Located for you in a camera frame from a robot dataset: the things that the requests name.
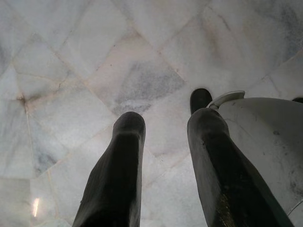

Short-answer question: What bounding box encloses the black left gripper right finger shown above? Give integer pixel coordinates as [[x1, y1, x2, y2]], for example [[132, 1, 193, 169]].
[[187, 109, 295, 227]]

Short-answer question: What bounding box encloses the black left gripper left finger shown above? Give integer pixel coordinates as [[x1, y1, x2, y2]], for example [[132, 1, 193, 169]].
[[72, 111, 146, 227]]

